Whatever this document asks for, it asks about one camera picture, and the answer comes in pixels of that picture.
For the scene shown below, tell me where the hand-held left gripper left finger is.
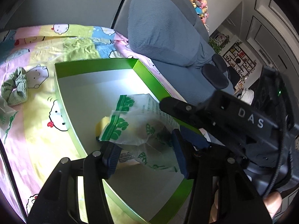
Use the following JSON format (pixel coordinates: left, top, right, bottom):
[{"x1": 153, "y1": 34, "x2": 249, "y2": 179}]
[{"x1": 27, "y1": 142, "x2": 121, "y2": 224}]

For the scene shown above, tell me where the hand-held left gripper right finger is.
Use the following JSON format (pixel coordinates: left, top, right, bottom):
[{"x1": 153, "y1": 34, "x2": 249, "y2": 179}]
[{"x1": 172, "y1": 129, "x2": 272, "y2": 224}]

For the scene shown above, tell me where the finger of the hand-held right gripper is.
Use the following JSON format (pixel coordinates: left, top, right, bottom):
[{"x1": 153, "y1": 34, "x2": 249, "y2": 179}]
[
  {"x1": 186, "y1": 131, "x2": 211, "y2": 150},
  {"x1": 159, "y1": 96, "x2": 207, "y2": 129}
]

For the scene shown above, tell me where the white tissue packet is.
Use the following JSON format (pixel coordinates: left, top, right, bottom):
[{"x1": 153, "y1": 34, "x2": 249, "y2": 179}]
[{"x1": 116, "y1": 151, "x2": 139, "y2": 167}]

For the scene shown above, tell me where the yellow green sponge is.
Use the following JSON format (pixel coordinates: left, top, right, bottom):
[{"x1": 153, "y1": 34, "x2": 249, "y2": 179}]
[{"x1": 95, "y1": 115, "x2": 111, "y2": 142}]

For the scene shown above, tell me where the clear green-print zip bag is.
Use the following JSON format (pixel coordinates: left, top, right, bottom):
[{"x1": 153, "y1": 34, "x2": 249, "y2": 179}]
[
  {"x1": 115, "y1": 93, "x2": 178, "y2": 131},
  {"x1": 99, "y1": 110, "x2": 181, "y2": 173},
  {"x1": 0, "y1": 97, "x2": 19, "y2": 145}
]

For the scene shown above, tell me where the green cardboard box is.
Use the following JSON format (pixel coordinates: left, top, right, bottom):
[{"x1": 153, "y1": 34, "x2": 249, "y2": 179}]
[{"x1": 54, "y1": 58, "x2": 206, "y2": 224}]

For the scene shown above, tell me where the person's right hand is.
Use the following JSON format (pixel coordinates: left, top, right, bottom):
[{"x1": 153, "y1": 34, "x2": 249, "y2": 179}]
[{"x1": 263, "y1": 191, "x2": 283, "y2": 224}]

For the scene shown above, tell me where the black oval pad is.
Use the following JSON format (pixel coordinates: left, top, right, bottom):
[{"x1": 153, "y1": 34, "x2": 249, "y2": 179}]
[
  {"x1": 203, "y1": 64, "x2": 230, "y2": 90},
  {"x1": 211, "y1": 54, "x2": 229, "y2": 73}
]

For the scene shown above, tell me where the cartoon printed blanket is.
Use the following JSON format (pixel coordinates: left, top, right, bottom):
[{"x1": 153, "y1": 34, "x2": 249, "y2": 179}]
[{"x1": 0, "y1": 23, "x2": 187, "y2": 224}]

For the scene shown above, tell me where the green potted plant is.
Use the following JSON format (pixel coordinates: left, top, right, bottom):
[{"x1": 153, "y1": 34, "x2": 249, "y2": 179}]
[{"x1": 209, "y1": 34, "x2": 231, "y2": 55}]

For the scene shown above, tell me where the grey blue cushion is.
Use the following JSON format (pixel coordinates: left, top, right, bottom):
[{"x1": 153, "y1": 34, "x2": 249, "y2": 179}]
[{"x1": 127, "y1": 0, "x2": 211, "y2": 68}]

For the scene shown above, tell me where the pile of plush toys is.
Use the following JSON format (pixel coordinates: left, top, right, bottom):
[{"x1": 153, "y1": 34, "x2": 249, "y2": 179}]
[{"x1": 186, "y1": 0, "x2": 210, "y2": 24}]

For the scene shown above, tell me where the green knit scrunchie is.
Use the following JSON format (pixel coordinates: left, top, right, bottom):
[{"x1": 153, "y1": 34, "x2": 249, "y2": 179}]
[{"x1": 1, "y1": 67, "x2": 29, "y2": 107}]

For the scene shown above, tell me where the grey sofa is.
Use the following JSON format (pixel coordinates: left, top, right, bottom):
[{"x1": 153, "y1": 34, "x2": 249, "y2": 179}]
[{"x1": 0, "y1": 0, "x2": 235, "y2": 106}]

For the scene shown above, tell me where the black braided cable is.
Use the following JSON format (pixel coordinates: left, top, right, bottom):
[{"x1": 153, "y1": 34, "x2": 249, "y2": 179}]
[{"x1": 261, "y1": 73, "x2": 293, "y2": 199}]

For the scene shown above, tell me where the dark wall display shelf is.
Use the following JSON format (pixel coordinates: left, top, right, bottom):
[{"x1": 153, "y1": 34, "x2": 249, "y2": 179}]
[{"x1": 223, "y1": 41, "x2": 257, "y2": 75}]

